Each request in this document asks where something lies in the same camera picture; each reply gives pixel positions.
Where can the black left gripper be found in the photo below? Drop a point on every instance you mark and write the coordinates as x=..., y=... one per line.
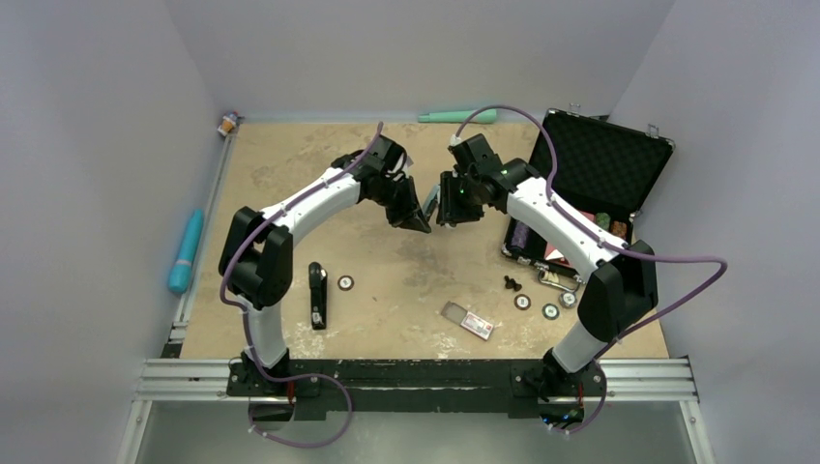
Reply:
x=410, y=216

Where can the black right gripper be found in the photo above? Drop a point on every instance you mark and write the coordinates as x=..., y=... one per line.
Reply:
x=451, y=211

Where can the black stapler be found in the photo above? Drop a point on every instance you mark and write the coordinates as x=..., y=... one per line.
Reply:
x=317, y=285

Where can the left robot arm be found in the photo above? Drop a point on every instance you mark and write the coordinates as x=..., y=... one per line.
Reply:
x=257, y=262

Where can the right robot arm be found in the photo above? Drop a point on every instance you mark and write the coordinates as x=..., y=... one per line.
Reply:
x=619, y=289

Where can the brown poker chip left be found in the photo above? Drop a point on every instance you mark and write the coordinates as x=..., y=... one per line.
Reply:
x=345, y=282

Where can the brown poker chip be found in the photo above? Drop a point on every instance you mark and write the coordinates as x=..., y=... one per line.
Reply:
x=345, y=282
x=522, y=302

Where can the black screw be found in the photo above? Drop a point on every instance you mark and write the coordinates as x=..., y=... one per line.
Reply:
x=511, y=283

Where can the green microphone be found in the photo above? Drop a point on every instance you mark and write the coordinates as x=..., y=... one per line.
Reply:
x=486, y=117

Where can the silver carabiner keys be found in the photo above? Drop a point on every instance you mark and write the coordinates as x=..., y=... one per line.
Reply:
x=559, y=282

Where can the staple box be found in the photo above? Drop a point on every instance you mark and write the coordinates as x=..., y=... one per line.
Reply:
x=467, y=320

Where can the brown poker chip right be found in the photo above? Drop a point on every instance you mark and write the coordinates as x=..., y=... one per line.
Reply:
x=522, y=302

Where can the green poker chip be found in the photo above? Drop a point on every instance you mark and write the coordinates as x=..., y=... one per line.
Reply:
x=551, y=311

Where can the silver poker chip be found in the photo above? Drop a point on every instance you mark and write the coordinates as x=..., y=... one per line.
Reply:
x=568, y=300

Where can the black poker chip case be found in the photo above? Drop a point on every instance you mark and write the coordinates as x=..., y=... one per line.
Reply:
x=602, y=169

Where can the small orange figurine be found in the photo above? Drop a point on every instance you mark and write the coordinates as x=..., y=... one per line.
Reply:
x=230, y=121

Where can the teal cylinder left edge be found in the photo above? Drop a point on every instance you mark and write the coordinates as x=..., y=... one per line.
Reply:
x=180, y=273

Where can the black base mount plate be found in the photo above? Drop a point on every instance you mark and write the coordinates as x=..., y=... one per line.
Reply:
x=518, y=388

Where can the aluminium frame rail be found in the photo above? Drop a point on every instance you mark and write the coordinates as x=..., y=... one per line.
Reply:
x=630, y=380

